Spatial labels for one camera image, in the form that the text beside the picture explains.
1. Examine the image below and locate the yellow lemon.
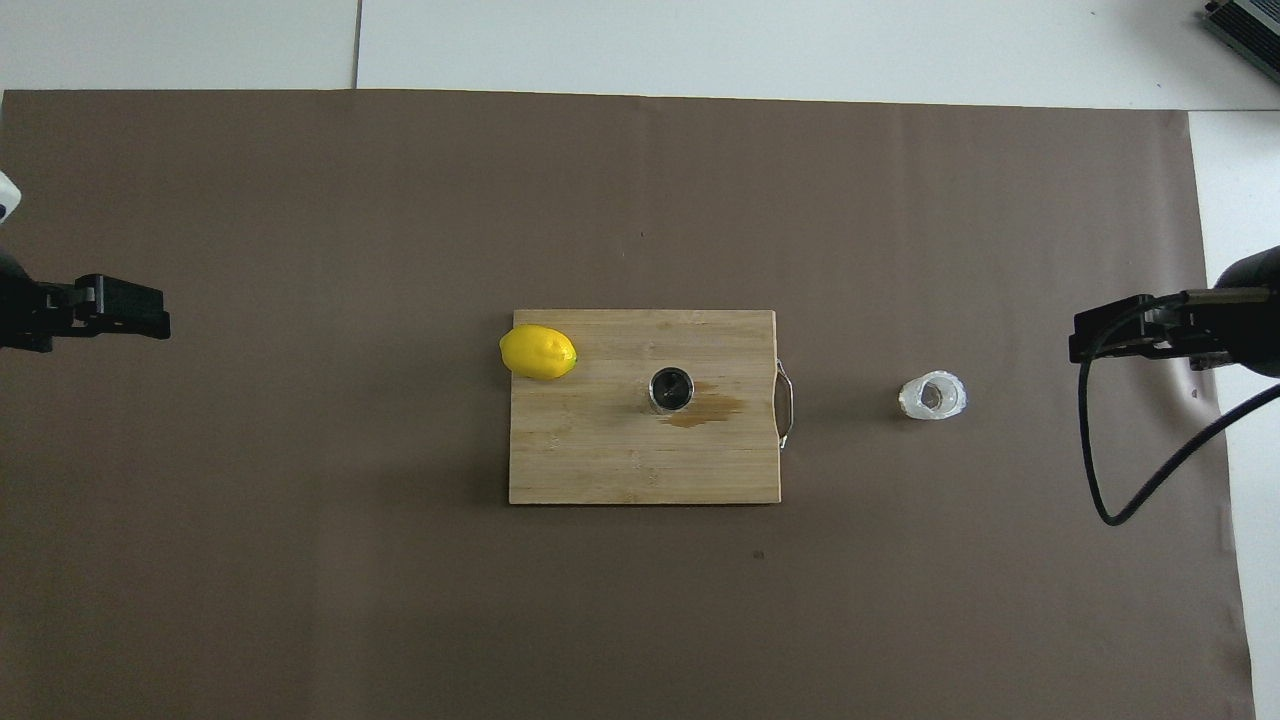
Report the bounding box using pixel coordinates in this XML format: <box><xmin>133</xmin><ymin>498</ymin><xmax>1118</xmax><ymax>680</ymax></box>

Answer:
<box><xmin>499</xmin><ymin>324</ymin><xmax>579</xmax><ymax>381</ymax></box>

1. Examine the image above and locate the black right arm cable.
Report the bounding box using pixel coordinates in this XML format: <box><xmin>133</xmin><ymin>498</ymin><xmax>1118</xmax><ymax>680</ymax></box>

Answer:
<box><xmin>1077</xmin><ymin>295</ymin><xmax>1280</xmax><ymax>527</ymax></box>

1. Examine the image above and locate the small clear glass cup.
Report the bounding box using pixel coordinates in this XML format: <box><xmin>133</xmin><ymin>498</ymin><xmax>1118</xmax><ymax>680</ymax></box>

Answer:
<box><xmin>897</xmin><ymin>371</ymin><xmax>969</xmax><ymax>422</ymax></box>

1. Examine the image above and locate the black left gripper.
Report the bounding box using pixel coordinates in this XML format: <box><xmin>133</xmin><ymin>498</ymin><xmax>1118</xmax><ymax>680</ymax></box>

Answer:
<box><xmin>0</xmin><ymin>250</ymin><xmax>172</xmax><ymax>353</ymax></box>

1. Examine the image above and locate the wooden cutting board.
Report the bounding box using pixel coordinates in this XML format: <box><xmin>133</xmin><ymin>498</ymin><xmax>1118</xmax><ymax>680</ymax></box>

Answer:
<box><xmin>508</xmin><ymin>308</ymin><xmax>796</xmax><ymax>506</ymax></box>

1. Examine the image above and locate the grey metal device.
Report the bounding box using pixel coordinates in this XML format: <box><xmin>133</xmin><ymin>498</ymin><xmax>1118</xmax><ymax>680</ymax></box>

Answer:
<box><xmin>1203</xmin><ymin>0</ymin><xmax>1280</xmax><ymax>83</ymax></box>

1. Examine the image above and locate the brown paper table mat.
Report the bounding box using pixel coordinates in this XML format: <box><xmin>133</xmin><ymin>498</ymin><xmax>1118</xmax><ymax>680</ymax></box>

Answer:
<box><xmin>0</xmin><ymin>88</ymin><xmax>1257</xmax><ymax>720</ymax></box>

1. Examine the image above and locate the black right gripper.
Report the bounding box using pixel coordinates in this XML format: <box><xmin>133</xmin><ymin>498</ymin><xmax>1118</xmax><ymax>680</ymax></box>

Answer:
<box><xmin>1068</xmin><ymin>245</ymin><xmax>1280</xmax><ymax>379</ymax></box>

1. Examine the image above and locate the steel double jigger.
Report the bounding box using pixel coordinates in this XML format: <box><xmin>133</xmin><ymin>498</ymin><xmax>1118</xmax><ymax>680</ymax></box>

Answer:
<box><xmin>648</xmin><ymin>366</ymin><xmax>695</xmax><ymax>413</ymax></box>

